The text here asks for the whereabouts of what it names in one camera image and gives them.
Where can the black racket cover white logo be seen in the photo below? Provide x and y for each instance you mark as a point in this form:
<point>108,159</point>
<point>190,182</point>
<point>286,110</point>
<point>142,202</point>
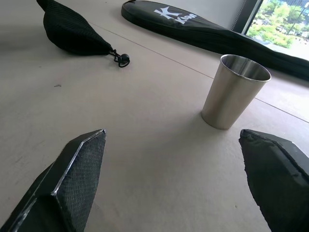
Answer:
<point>217,33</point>

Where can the stainless steel cup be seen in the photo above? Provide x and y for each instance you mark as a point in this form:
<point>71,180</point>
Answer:
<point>231,96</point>

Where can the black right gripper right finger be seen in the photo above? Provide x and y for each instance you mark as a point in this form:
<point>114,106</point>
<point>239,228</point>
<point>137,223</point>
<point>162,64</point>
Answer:
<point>277,183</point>

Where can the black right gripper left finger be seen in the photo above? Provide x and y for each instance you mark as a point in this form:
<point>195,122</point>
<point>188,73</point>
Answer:
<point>72,183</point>

